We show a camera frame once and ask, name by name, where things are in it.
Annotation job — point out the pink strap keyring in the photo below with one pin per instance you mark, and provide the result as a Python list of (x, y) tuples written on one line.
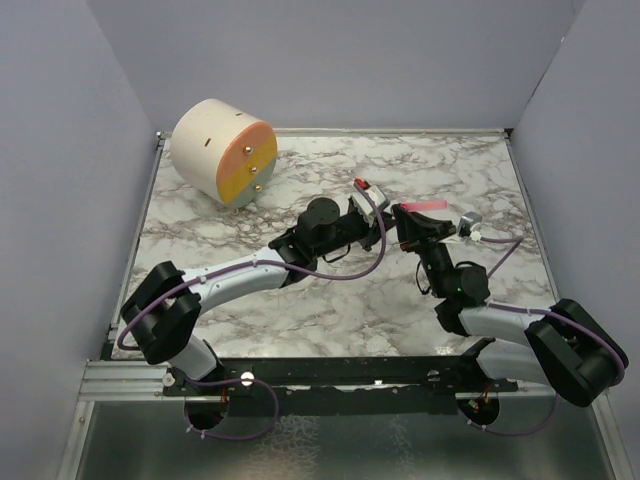
[(424, 206)]

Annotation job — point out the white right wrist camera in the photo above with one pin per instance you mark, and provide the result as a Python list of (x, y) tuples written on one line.
[(469, 227)]

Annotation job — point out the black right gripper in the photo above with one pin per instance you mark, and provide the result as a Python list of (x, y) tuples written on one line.
[(412, 226)]

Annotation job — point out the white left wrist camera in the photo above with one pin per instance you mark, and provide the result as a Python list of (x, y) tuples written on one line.
[(368, 199)]

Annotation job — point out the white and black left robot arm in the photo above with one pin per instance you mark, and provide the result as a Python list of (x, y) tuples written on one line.
[(161, 314)]

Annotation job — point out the aluminium table frame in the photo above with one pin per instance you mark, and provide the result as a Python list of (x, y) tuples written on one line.
[(125, 429)]

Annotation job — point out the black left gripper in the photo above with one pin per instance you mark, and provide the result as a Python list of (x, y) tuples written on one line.
[(371, 234)]

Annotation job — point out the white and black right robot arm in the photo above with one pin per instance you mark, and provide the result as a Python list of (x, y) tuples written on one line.
[(562, 346)]

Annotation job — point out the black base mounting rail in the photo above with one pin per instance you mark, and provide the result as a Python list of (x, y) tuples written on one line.
[(332, 386)]

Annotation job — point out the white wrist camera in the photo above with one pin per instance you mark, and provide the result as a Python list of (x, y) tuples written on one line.
[(469, 227), (368, 199)]

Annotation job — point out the cream cylinder with coloured face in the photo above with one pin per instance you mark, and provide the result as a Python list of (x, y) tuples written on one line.
[(224, 152)]

